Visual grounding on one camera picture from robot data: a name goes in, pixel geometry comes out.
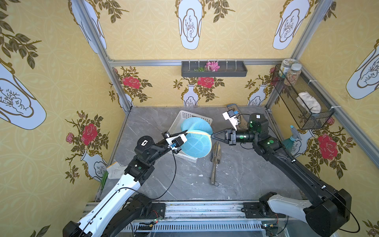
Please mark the white perforated plastic basket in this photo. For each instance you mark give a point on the white perforated plastic basket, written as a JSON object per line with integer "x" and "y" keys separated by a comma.
{"x": 176, "y": 128}

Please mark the glass jar white lid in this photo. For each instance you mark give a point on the glass jar white lid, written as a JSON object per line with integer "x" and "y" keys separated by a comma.
{"x": 285, "y": 66}

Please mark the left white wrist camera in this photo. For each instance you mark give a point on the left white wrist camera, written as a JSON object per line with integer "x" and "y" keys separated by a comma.
{"x": 175, "y": 144}

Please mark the glass jar with grains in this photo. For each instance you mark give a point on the glass jar with grains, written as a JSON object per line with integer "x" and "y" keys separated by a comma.
{"x": 293, "y": 74}

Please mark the white cloth at left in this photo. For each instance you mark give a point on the white cloth at left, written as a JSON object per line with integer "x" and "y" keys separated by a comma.
{"x": 115, "y": 171}

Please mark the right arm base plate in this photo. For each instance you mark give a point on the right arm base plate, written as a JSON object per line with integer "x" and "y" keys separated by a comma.
{"x": 254, "y": 211}

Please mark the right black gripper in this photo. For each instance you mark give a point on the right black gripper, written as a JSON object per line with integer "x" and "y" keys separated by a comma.
{"x": 232, "y": 136}

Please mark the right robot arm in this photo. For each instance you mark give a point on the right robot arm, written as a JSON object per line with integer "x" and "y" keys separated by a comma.
{"x": 325, "y": 210}

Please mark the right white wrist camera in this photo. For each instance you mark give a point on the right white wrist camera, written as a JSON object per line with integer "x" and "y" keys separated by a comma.
{"x": 231, "y": 116}

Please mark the turquoise mesh laundry bag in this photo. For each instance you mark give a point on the turquoise mesh laundry bag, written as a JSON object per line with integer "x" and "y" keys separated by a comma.
{"x": 198, "y": 136}

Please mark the metal garden trowel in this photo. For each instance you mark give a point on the metal garden trowel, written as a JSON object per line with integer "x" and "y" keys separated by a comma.
{"x": 215, "y": 159}

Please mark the grey wall shelf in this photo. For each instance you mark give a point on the grey wall shelf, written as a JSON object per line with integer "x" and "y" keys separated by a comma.
{"x": 228, "y": 68}

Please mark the teal spray bottle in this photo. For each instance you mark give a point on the teal spray bottle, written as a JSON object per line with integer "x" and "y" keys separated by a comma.
{"x": 293, "y": 143}

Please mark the black wire wall basket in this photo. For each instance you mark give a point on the black wire wall basket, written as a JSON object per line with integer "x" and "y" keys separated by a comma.
{"x": 289, "y": 94}

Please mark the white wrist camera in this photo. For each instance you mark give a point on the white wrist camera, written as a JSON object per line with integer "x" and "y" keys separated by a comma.
{"x": 231, "y": 116}
{"x": 175, "y": 144}

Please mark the crumpled white cloth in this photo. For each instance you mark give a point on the crumpled white cloth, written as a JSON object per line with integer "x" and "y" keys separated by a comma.
{"x": 309, "y": 102}

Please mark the pink artificial flower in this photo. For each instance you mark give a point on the pink artificial flower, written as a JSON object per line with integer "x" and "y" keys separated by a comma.
{"x": 212, "y": 66}

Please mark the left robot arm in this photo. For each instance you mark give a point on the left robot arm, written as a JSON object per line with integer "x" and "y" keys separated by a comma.
{"x": 124, "y": 203}

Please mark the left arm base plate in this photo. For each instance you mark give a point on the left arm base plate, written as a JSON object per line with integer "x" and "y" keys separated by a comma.
{"x": 157, "y": 210}

